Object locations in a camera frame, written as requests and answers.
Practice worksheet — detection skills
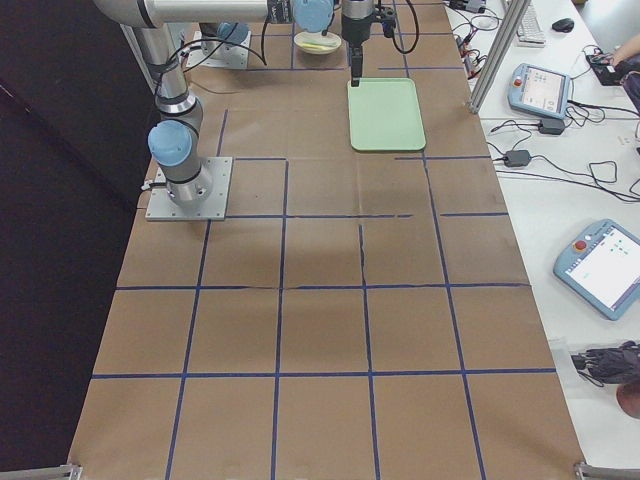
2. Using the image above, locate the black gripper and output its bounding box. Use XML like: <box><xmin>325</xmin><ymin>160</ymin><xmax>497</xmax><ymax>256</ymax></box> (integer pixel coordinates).
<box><xmin>341</xmin><ymin>0</ymin><xmax>373</xmax><ymax>88</ymax></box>

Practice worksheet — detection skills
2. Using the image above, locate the white round plate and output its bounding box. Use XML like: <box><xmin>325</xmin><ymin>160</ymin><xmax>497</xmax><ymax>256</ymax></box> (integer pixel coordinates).
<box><xmin>294</xmin><ymin>31</ymin><xmax>342</xmax><ymax>55</ymax></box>

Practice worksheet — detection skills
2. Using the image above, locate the yellow plastic fork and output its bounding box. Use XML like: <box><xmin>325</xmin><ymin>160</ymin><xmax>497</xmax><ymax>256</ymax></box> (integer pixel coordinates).
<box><xmin>301</xmin><ymin>43</ymin><xmax>339</xmax><ymax>52</ymax></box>

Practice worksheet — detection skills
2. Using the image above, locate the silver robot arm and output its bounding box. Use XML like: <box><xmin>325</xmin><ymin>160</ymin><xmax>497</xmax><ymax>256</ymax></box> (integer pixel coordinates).
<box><xmin>95</xmin><ymin>1</ymin><xmax>334</xmax><ymax>206</ymax></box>
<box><xmin>199</xmin><ymin>22</ymin><xmax>249</xmax><ymax>51</ymax></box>

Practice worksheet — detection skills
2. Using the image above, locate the mint green tray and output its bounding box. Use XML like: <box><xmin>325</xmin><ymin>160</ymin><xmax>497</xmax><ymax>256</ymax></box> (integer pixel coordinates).
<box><xmin>347</xmin><ymin>78</ymin><xmax>426</xmax><ymax>152</ymax></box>

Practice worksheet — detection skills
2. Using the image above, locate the white keyboard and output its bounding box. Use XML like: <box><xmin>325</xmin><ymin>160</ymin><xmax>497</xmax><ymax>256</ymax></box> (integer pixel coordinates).
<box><xmin>516</xmin><ymin>5</ymin><xmax>546</xmax><ymax>48</ymax></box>

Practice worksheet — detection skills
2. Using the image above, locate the far blue teach pendant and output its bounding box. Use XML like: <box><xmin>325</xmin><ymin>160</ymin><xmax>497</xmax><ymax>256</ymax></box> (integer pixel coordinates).
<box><xmin>507</xmin><ymin>63</ymin><xmax>571</xmax><ymax>120</ymax></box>

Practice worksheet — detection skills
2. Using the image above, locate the blue teach pendant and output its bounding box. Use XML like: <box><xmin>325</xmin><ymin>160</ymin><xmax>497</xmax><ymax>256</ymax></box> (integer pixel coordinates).
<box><xmin>553</xmin><ymin>219</ymin><xmax>639</xmax><ymax>321</ymax></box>
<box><xmin>507</xmin><ymin>63</ymin><xmax>571</xmax><ymax>120</ymax></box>

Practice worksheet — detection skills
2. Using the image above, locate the black power adapter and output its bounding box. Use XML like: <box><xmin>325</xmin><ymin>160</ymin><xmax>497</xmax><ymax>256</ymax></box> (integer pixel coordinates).
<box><xmin>503</xmin><ymin>150</ymin><xmax>532</xmax><ymax>168</ymax></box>
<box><xmin>538</xmin><ymin>118</ymin><xmax>566</xmax><ymax>136</ymax></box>

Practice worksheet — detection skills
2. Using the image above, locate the black computer mouse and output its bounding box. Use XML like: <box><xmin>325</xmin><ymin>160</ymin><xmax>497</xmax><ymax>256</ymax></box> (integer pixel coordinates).
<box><xmin>551</xmin><ymin>18</ymin><xmax>575</xmax><ymax>33</ymax></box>

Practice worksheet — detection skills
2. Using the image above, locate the near blue teach pendant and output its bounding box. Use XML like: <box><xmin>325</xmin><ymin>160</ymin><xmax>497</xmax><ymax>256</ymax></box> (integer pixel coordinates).
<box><xmin>553</xmin><ymin>219</ymin><xmax>639</xmax><ymax>321</ymax></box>

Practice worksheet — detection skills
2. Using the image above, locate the black folded umbrella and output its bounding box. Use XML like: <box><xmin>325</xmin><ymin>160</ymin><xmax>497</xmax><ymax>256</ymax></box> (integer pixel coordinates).
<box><xmin>571</xmin><ymin>341</ymin><xmax>639</xmax><ymax>387</ymax></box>

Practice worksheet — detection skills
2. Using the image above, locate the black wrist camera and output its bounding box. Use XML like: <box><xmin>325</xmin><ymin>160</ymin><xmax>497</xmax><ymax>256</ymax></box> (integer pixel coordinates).
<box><xmin>375</xmin><ymin>4</ymin><xmax>397</xmax><ymax>38</ymax></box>

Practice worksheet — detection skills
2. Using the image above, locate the black braided right cable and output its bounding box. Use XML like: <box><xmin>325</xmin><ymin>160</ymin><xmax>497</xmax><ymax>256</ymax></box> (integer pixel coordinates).
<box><xmin>389</xmin><ymin>0</ymin><xmax>420</xmax><ymax>55</ymax></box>

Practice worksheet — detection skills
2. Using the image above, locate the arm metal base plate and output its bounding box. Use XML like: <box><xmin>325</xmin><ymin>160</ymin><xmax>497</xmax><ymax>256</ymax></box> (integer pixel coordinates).
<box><xmin>185</xmin><ymin>31</ymin><xmax>252</xmax><ymax>70</ymax></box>
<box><xmin>145</xmin><ymin>157</ymin><xmax>233</xmax><ymax>221</ymax></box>

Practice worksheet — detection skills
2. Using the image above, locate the aluminium frame post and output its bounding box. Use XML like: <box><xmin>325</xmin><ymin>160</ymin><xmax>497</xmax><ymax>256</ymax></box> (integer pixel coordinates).
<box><xmin>468</xmin><ymin>0</ymin><xmax>530</xmax><ymax>114</ymax></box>

